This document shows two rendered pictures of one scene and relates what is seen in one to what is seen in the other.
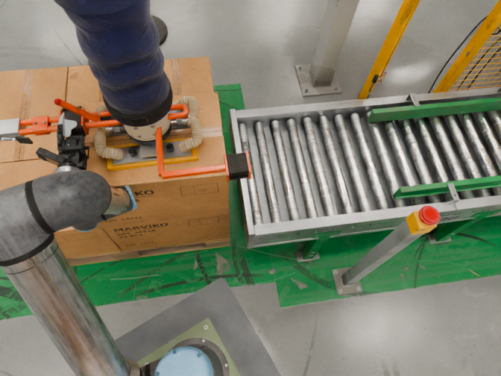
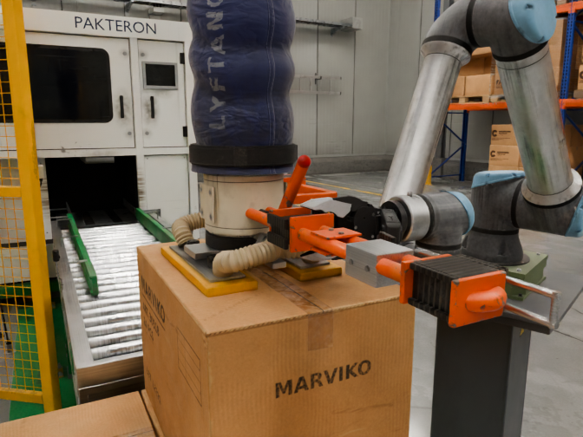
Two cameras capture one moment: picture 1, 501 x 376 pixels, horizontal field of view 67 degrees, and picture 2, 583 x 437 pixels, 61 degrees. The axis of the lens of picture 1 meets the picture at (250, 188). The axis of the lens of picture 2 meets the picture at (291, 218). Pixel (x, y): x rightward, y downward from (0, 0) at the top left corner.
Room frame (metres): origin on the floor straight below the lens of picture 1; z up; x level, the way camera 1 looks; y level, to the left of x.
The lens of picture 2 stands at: (0.95, 1.46, 1.25)
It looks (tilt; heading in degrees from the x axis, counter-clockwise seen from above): 11 degrees down; 257
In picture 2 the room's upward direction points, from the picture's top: straight up
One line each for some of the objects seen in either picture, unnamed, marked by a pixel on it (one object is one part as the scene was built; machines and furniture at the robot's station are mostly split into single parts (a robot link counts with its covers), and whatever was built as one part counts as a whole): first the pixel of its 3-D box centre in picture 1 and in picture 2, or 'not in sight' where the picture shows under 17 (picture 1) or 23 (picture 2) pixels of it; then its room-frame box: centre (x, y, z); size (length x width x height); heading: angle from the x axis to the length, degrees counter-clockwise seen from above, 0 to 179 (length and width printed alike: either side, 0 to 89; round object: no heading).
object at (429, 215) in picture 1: (428, 216); not in sight; (0.55, -0.62, 1.02); 0.07 x 0.07 x 0.04
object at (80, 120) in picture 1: (74, 121); (300, 228); (0.74, 0.65, 1.07); 0.10 x 0.08 x 0.06; 15
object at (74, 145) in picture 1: (72, 155); (366, 221); (0.61, 0.62, 1.07); 0.12 x 0.09 x 0.08; 14
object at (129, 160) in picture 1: (152, 151); (283, 248); (0.72, 0.39, 0.97); 0.34 x 0.10 x 0.05; 105
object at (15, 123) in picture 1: (11, 130); (378, 262); (0.69, 0.86, 1.07); 0.07 x 0.07 x 0.04; 15
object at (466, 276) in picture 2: not in sight; (450, 287); (0.66, 0.99, 1.07); 0.08 x 0.07 x 0.05; 105
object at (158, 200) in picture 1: (156, 163); (255, 349); (0.79, 0.43, 0.74); 0.60 x 0.40 x 0.40; 104
